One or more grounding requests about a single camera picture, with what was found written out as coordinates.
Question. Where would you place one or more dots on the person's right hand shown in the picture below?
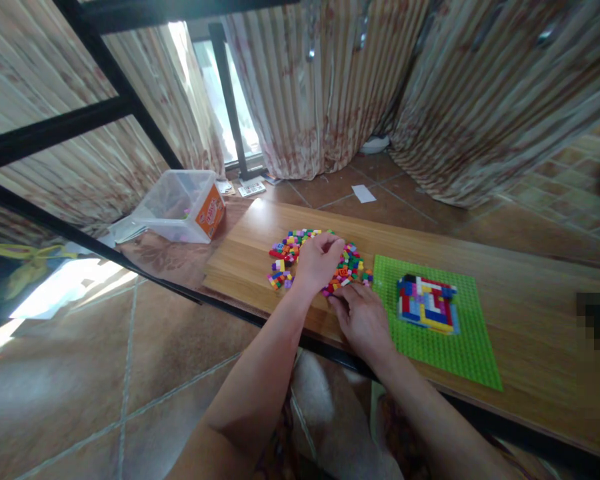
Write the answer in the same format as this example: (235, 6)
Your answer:
(367, 320)

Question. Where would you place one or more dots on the person's left hand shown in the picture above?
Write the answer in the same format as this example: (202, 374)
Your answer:
(316, 265)

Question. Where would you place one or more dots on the person's left fingers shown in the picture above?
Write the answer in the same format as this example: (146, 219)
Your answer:
(333, 242)

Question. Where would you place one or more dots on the person's right fingers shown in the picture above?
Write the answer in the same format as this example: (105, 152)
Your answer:
(344, 299)

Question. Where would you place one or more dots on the pile of colourful toy bricks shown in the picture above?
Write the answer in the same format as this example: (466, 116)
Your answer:
(285, 260)

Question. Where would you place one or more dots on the white paper slip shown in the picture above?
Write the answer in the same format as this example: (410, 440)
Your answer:
(364, 193)

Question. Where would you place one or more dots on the colourful brick structure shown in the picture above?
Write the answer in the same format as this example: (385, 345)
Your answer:
(427, 302)

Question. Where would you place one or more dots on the white rounded object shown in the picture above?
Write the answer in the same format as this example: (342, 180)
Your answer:
(375, 144)

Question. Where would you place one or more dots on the green studded baseplate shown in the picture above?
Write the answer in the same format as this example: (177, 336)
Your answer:
(445, 355)

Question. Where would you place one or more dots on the person's legs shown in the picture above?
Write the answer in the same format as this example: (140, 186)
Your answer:
(330, 415)

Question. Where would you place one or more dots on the clear plastic box orange label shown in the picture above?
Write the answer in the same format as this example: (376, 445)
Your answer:
(182, 210)

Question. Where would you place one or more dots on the striped floral curtain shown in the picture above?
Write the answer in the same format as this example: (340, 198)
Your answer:
(320, 85)
(80, 65)
(500, 95)

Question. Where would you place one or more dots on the brown floral cloth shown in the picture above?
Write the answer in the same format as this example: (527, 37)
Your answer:
(170, 257)

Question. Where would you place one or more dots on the clear plastic lid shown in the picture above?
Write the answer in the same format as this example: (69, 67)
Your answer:
(127, 230)

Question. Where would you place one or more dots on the yellow bag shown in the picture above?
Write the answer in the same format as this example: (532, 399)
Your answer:
(27, 265)

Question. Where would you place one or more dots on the window with black post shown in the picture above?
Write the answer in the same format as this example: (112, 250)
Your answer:
(232, 100)

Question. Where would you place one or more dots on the black metal frame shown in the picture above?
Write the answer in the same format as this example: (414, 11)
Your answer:
(55, 125)

